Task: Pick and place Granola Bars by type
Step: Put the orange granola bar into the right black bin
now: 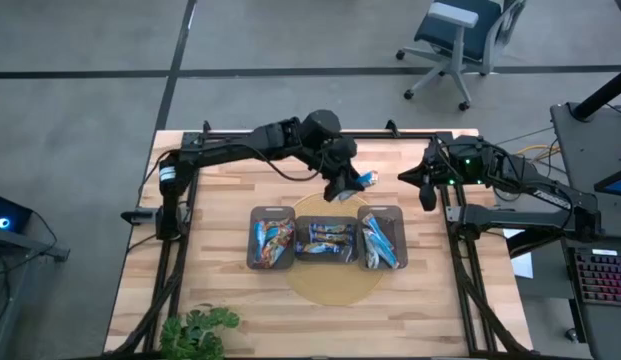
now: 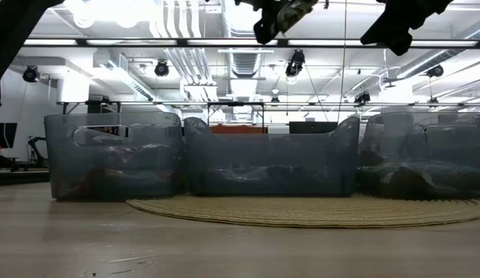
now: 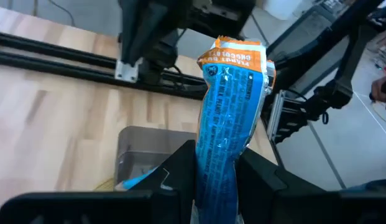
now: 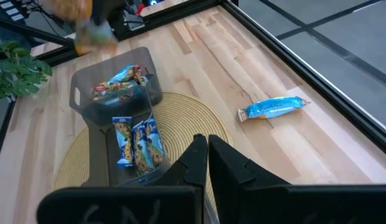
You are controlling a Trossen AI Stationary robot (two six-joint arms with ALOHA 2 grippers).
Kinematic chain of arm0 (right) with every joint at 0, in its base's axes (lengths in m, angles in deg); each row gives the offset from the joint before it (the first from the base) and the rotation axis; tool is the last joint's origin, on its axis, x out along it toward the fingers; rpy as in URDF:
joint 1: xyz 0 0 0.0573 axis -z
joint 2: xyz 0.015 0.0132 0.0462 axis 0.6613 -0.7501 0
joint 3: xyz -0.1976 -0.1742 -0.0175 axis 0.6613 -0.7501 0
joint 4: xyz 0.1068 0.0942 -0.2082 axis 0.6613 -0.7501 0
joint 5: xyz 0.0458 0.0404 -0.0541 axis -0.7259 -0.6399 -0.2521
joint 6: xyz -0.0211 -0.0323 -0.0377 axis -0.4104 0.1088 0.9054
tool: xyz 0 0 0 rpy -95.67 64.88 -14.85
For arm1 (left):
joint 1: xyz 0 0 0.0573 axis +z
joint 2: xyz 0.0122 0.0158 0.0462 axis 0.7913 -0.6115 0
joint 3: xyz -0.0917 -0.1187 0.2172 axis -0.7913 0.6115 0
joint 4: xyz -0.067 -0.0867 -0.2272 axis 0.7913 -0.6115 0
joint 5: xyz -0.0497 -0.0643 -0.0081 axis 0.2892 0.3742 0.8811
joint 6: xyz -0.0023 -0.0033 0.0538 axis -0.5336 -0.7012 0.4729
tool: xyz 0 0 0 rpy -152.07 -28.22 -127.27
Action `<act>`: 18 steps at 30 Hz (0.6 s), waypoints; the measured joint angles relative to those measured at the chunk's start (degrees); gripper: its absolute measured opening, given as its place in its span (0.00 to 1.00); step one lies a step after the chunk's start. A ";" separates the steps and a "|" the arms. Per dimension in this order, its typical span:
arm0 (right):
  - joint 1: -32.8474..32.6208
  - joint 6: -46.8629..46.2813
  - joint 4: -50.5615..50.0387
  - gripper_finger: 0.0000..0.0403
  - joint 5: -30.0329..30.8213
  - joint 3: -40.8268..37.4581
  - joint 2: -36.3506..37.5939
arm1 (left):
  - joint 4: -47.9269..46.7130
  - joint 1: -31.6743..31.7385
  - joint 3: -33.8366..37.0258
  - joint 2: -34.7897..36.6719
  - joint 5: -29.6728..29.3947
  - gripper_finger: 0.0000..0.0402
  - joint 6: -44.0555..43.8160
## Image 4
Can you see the black keyboard white keys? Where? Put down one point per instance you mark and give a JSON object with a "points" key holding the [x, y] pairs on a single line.
{"points": [[11, 9]]}

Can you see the translucent grey plastic bin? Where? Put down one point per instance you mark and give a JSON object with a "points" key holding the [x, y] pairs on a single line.
{"points": [[87, 74], [98, 155]]}

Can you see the blue granola bar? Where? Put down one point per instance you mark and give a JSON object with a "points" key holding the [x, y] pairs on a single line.
{"points": [[93, 35], [273, 108], [123, 143], [124, 74]]}

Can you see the red granola bar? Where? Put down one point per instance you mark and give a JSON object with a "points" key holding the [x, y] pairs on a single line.
{"points": [[108, 88]]}

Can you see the black computer blue light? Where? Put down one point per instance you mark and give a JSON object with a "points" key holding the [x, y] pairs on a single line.
{"points": [[153, 2]]}

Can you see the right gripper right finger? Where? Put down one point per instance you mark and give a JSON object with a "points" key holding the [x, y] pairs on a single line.
{"points": [[233, 171]]}

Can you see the round woven straw placemat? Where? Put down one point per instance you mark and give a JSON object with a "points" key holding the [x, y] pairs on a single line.
{"points": [[186, 118]]}

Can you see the colourful granola bar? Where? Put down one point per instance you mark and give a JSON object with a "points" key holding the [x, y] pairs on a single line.
{"points": [[142, 149], [140, 79], [155, 140]]}

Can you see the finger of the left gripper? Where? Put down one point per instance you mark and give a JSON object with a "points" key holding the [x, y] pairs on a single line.
{"points": [[107, 11]]}

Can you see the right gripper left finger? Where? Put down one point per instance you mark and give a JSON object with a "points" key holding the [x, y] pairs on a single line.
{"points": [[192, 168]]}

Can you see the green potted plant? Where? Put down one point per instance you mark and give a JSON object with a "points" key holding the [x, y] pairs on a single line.
{"points": [[15, 71]]}

